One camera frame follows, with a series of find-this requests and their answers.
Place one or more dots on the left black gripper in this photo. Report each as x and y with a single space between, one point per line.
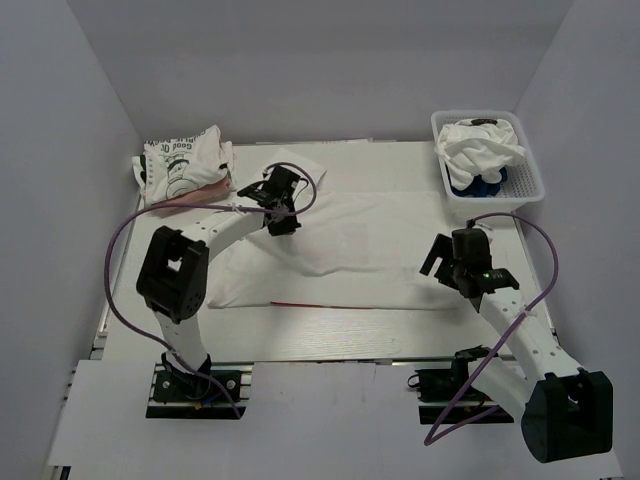
288 227

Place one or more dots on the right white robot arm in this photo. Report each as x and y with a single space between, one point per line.
564 411

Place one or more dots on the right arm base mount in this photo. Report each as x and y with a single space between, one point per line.
437 380

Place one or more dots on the blue t-shirt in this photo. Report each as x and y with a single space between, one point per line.
479 188

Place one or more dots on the white plastic basket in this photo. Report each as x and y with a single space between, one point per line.
523 184

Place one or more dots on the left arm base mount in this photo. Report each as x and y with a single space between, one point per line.
179 395

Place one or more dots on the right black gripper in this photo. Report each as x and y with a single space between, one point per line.
442 248

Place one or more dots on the white logo t-shirt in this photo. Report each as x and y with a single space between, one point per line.
353 250

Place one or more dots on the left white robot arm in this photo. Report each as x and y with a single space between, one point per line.
174 274

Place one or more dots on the folded printed white t-shirt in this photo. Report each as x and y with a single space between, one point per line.
168 168

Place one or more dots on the white t-shirt with tag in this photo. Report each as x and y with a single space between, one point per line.
473 147

